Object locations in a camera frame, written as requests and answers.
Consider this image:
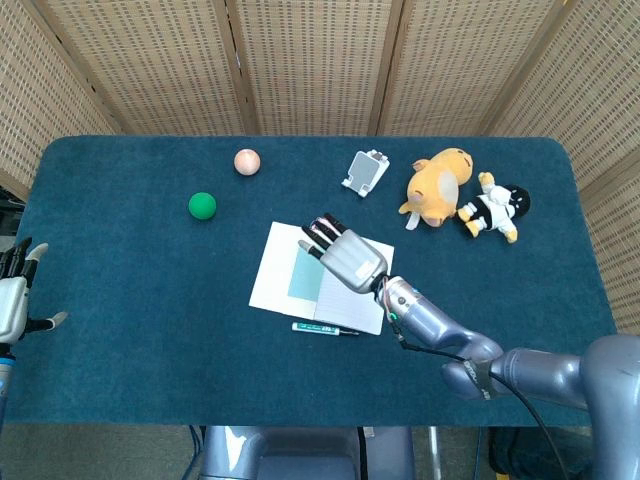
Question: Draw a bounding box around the black torso cable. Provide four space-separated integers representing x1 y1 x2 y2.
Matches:
355 426 370 480

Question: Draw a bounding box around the white folding phone stand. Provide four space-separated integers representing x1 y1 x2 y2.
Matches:
341 149 391 199

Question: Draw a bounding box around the woven wooden folding screen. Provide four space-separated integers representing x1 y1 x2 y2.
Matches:
0 0 640 336

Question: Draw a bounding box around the green ball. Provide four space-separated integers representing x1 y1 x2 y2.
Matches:
188 191 218 221

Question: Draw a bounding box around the light blue white bookmark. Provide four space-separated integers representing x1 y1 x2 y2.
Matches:
287 215 346 304

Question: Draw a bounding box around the dark teal table cloth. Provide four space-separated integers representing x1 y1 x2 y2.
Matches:
0 135 632 429

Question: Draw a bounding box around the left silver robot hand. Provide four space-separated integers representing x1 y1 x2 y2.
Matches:
0 237 69 345

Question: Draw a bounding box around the pink wooden ball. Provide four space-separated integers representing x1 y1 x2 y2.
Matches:
233 148 262 177

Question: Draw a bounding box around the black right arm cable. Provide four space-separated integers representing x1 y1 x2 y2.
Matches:
393 322 572 480

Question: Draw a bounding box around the green white marker pen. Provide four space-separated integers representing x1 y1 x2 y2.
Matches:
291 321 360 337

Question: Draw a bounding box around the orange plush animal toy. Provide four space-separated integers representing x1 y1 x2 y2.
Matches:
398 147 474 232

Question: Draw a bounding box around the black equipment box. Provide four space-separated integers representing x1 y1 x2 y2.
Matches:
0 184 27 239

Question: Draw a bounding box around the open lined notebook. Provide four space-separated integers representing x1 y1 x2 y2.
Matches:
248 221 395 336

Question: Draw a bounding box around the grey-blue robot torso base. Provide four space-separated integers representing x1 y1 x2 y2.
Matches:
199 425 416 480

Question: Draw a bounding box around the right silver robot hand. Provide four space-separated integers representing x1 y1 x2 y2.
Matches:
298 213 391 294

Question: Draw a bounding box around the black white plush doll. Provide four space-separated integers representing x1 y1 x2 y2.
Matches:
456 171 532 245

